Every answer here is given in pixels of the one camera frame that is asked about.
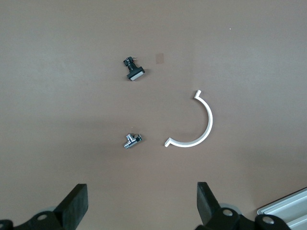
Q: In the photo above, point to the white semicircular plastic bracket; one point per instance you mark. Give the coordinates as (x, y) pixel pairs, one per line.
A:
(209, 115)

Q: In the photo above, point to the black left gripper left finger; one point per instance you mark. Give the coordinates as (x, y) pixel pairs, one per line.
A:
(72, 206)

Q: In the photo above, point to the white drawer cabinet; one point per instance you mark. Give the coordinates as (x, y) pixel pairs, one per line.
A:
(287, 208)

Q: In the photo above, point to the black square push button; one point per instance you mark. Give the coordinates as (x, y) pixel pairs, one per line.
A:
(135, 71)

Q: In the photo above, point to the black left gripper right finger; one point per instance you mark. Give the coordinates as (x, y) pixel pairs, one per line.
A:
(206, 206)

